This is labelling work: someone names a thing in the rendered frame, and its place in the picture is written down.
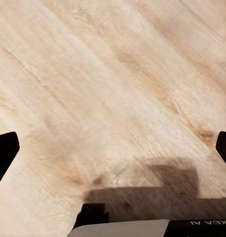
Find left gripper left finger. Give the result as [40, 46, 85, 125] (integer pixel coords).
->
[0, 131, 20, 181]

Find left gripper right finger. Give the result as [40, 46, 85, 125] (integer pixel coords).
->
[216, 131, 226, 163]

